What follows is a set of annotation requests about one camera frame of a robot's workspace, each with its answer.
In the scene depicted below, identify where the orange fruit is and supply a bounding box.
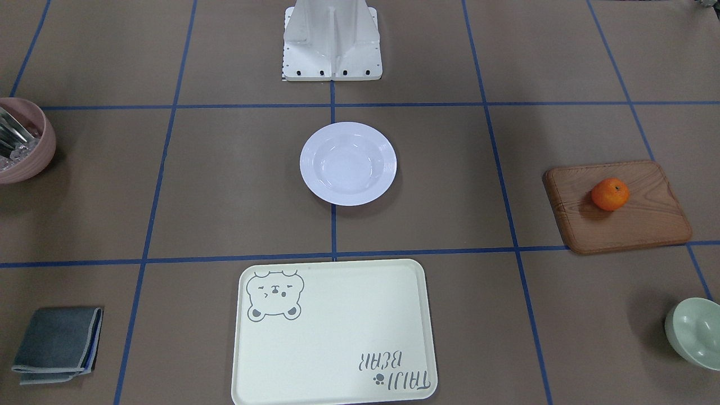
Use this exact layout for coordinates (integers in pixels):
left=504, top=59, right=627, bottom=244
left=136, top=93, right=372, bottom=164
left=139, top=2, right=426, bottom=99
left=591, top=177, right=630, bottom=211

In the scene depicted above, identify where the cream bear print tray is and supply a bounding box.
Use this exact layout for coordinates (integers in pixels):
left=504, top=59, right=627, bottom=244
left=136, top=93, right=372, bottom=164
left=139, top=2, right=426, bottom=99
left=231, top=259, right=439, bottom=404

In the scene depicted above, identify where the white round plate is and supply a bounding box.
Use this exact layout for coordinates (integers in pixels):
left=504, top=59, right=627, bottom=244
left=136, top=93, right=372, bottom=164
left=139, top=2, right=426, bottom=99
left=299, top=122, right=398, bottom=206

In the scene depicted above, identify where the wooden cutting board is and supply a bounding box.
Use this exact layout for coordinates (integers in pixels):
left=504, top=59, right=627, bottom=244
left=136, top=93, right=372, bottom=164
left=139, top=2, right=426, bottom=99
left=543, top=160, right=692, bottom=255

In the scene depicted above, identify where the pink bowl with ice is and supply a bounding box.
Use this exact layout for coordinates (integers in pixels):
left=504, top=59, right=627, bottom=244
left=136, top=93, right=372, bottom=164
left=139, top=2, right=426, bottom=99
left=1, top=97, right=56, bottom=185

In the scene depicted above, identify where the folded grey cloth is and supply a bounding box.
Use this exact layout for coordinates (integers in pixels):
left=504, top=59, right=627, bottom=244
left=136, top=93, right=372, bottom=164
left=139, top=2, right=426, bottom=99
left=11, top=306, right=105, bottom=385

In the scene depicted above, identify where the metal ice scoop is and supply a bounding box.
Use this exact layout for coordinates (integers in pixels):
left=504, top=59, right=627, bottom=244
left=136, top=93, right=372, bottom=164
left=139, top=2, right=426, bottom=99
left=1, top=108, right=39, bottom=160

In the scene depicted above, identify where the green ceramic bowl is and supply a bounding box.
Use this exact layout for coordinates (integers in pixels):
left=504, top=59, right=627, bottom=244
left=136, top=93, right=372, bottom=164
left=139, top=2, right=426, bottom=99
left=664, top=298, right=719, bottom=371

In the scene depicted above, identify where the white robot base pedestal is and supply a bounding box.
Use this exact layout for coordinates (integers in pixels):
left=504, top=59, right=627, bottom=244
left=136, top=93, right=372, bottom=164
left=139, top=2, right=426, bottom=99
left=281, top=1, right=383, bottom=82

